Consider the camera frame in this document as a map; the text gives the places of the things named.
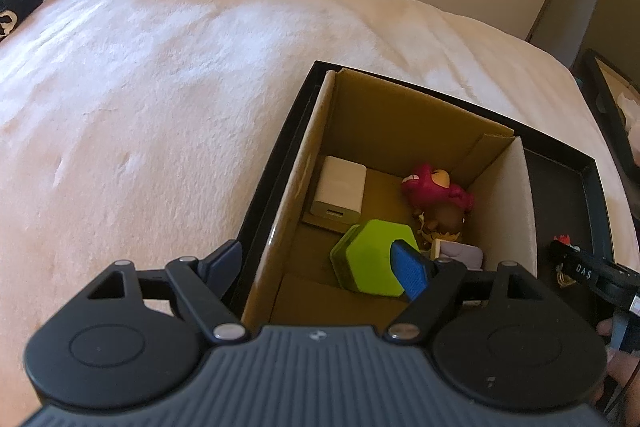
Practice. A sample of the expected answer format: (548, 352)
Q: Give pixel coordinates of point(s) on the black printed garment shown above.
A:
(17, 7)

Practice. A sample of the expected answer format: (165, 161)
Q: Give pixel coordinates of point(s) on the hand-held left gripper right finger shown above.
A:
(411, 272)

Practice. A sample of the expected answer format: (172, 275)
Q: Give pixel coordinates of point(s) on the white tissue paper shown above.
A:
(631, 107)

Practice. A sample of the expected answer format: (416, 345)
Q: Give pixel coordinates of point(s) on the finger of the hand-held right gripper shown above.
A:
(580, 269)

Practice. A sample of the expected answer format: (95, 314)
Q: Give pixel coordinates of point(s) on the purple cube toy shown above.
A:
(462, 254)

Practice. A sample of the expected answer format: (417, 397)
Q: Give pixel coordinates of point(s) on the black tray with cardboard insert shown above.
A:
(607, 117)

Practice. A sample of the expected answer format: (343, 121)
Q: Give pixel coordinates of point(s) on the red plush toy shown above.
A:
(430, 187)

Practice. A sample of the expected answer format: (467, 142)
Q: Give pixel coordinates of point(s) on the white charger block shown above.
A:
(337, 187)

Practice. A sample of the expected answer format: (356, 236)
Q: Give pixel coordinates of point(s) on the person's right hand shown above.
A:
(625, 369)

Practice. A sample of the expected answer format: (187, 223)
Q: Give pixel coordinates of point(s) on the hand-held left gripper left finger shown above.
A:
(222, 264)

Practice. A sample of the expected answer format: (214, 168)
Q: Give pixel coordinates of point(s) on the brown monkey figurine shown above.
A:
(447, 219)

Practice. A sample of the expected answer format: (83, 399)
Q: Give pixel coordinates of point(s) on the green hexagonal block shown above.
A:
(367, 257)

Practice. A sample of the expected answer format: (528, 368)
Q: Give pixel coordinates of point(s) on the brown cardboard box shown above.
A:
(400, 127)

